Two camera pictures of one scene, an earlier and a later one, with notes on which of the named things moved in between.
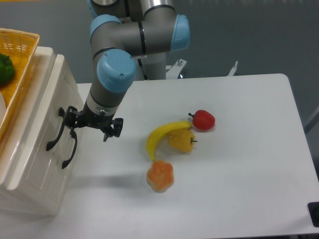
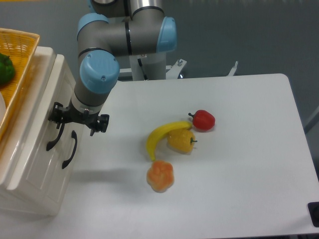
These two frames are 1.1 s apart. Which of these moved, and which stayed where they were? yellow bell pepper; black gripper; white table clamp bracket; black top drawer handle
Moved: black gripper
Stayed: white table clamp bracket; black top drawer handle; yellow bell pepper
